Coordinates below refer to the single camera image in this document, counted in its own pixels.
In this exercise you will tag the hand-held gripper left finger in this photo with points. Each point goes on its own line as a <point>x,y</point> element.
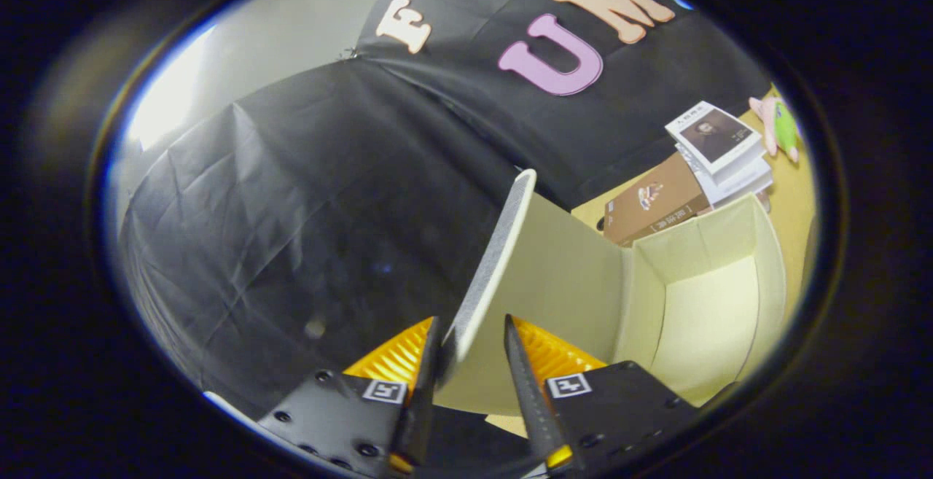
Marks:
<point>423,406</point>

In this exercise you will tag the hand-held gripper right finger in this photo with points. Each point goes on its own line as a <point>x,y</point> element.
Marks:
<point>528,399</point>

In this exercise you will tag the grey fabric storage box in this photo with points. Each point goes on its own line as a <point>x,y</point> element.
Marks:
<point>700,304</point>

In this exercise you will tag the flat brown book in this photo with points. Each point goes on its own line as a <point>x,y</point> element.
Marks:
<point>656,205</point>

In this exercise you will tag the black backdrop cloth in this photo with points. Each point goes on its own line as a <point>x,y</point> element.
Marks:
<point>291,209</point>

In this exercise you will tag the thick white book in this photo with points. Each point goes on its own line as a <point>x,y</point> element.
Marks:
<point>736,181</point>

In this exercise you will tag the portrait cover book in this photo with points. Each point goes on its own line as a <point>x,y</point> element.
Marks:
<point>714,135</point>

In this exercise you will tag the green and pink plush toy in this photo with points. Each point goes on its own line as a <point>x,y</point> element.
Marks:
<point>781,129</point>

